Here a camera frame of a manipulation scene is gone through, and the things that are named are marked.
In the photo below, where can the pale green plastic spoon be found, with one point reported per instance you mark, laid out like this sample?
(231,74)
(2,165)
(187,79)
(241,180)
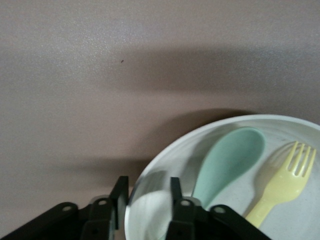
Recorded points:
(232,155)

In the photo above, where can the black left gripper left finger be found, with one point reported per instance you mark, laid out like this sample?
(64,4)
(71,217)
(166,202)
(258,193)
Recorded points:
(62,222)

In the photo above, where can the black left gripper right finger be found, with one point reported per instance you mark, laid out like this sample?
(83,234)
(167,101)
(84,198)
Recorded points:
(190,222)

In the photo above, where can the round beige speckled plate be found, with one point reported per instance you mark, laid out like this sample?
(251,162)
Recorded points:
(280,132)

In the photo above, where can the small yellow plastic fork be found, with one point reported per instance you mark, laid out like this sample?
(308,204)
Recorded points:
(282,185)

